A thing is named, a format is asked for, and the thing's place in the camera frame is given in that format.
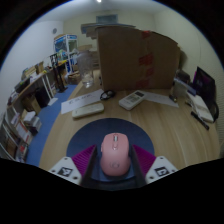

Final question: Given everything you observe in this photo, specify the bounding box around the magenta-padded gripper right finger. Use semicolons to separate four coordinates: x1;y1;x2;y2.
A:
128;144;179;189

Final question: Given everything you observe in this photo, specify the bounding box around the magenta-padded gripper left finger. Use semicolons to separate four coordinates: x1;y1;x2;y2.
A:
48;144;102;190

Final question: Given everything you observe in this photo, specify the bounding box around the pink computer mouse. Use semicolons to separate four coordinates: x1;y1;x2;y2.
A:
100;132;132;177

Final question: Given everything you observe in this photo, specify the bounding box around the dark blue mouse pad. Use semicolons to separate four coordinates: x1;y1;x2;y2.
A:
65;117;155;183

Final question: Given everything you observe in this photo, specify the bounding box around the black marker pen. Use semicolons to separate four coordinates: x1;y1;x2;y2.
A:
190;110;211;131

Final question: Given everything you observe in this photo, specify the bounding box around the slim white remote control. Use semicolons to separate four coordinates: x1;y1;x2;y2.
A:
71;102;105;119

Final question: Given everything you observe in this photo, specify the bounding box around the cluttered shelf unit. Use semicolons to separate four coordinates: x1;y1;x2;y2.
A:
0;61;68;162

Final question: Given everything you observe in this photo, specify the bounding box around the plain white paper sheet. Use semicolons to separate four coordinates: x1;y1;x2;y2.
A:
143;91;180;109

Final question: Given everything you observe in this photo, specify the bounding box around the white book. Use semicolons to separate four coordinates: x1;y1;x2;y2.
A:
191;94;215;124

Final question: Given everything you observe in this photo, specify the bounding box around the white remote with buttons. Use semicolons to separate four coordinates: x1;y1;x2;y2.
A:
118;89;148;111

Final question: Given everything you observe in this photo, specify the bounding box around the black office chair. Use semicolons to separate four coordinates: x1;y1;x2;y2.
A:
193;66;221;123

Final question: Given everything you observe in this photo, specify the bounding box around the clear glass jar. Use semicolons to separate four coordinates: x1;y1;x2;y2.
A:
76;49;96;89

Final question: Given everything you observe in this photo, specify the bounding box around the large taped cardboard box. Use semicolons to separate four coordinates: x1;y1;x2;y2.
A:
96;25;181;92

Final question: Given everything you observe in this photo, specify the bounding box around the blue glass display cabinet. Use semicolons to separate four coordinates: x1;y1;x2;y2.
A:
53;33;79;73

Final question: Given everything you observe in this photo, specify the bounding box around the grey door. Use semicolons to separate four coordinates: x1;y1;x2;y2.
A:
95;13;119;24

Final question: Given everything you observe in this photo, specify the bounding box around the black coiled cable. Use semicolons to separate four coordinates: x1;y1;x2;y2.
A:
99;89;117;101

